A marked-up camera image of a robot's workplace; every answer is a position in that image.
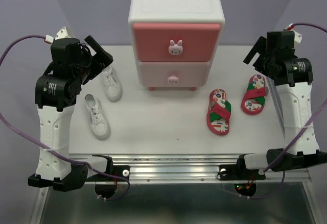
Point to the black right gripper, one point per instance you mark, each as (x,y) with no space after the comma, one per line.
(259,47)

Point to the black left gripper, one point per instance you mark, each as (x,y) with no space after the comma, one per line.
(104,58)

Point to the red patterned sandal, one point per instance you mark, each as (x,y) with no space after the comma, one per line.
(254,99)
(218,113)

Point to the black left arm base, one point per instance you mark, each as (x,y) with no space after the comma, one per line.
(122,171)

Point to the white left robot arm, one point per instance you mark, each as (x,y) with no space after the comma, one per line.
(55,99)

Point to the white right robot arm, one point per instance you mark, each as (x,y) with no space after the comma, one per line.
(292,77)

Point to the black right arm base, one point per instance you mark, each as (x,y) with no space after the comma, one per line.
(230,171)

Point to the white sneaker far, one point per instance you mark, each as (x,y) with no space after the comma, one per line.
(112,86)

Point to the white sneaker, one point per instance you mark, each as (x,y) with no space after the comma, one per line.
(112,86)
(98,122)

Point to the light pink lower drawer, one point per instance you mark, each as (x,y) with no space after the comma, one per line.
(179,74)

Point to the white sneaker near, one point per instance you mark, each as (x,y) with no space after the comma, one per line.
(98,122)

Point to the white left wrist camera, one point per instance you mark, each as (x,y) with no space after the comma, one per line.
(64,32)

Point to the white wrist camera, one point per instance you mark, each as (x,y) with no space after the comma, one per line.
(297,35)
(64,32)

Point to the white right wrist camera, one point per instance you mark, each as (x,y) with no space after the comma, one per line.
(297,35)

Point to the aluminium mounting rail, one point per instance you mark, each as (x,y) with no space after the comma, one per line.
(174,169)

